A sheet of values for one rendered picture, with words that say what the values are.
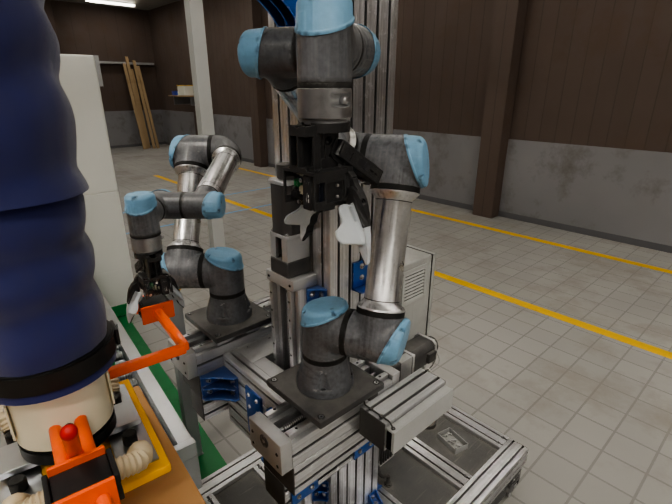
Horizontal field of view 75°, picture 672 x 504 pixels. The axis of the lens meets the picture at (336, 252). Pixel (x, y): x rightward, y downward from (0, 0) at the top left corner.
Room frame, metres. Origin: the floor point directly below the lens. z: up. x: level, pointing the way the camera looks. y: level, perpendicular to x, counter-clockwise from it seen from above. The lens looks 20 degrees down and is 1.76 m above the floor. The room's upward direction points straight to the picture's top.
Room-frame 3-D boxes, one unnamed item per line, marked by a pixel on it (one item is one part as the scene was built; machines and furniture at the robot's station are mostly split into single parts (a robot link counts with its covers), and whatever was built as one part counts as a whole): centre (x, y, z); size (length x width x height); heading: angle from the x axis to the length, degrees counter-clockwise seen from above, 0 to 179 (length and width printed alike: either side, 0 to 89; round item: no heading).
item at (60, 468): (0.51, 0.39, 1.18); 0.10 x 0.08 x 0.06; 127
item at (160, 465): (0.77, 0.47, 1.08); 0.34 x 0.10 x 0.05; 37
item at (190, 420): (1.76, 0.73, 0.50); 0.07 x 0.07 x 1.00; 38
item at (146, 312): (1.11, 0.51, 1.18); 0.09 x 0.08 x 0.05; 127
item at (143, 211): (1.09, 0.50, 1.46); 0.09 x 0.08 x 0.11; 0
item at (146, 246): (1.09, 0.49, 1.38); 0.08 x 0.08 x 0.05
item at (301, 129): (0.63, 0.02, 1.66); 0.09 x 0.08 x 0.12; 133
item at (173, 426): (2.13, 1.23, 0.50); 2.31 x 0.05 x 0.19; 38
